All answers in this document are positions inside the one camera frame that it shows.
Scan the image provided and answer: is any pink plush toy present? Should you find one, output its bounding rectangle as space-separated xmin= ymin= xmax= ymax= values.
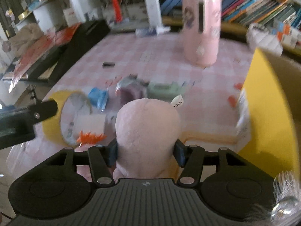
xmin=113 ymin=98 xmax=181 ymax=181

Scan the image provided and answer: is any blue plastic packet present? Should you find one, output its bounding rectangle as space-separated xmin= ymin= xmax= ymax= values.
xmin=88 ymin=88 xmax=109 ymax=112

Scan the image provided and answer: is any green eraser case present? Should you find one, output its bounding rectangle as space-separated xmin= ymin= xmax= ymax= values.
xmin=147 ymin=82 xmax=186 ymax=101

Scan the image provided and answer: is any purple small container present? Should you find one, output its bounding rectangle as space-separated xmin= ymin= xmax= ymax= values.
xmin=115 ymin=74 xmax=150 ymax=105

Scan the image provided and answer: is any black yamaha piano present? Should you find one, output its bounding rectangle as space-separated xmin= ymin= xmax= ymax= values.
xmin=1 ymin=20 xmax=110 ymax=86

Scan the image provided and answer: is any red plastic bag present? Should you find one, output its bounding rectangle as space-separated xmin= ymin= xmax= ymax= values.
xmin=9 ymin=22 xmax=81 ymax=93

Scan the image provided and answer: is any pink checkered tablecloth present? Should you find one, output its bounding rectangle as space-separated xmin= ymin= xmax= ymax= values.
xmin=7 ymin=31 xmax=257 ymax=182

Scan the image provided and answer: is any yellow cardboard box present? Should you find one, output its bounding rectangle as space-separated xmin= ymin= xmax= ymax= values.
xmin=181 ymin=47 xmax=301 ymax=179

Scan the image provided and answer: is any small black cap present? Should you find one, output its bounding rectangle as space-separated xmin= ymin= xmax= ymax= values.
xmin=102 ymin=62 xmax=115 ymax=68

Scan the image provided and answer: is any small spray bottle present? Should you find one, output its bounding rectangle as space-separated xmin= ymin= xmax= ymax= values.
xmin=135 ymin=27 xmax=157 ymax=38

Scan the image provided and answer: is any red tassel ornament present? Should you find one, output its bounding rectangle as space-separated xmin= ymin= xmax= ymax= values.
xmin=112 ymin=0 xmax=122 ymax=23

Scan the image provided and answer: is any pink cylindrical humidifier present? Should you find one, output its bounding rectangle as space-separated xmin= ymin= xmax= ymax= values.
xmin=182 ymin=0 xmax=222 ymax=68

